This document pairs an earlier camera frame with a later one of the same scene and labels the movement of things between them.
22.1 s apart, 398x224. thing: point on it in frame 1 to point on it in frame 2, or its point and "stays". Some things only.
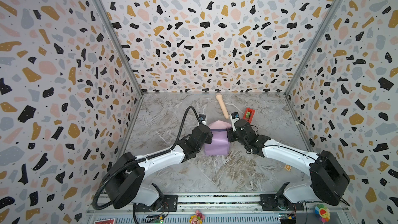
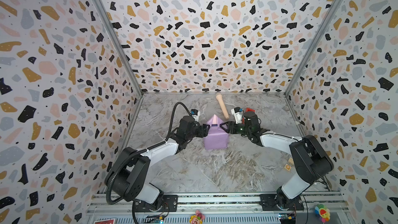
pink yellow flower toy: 197,219 stays
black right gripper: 236,131 to 235,127
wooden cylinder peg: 221,99 stays
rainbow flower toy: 322,213 stays
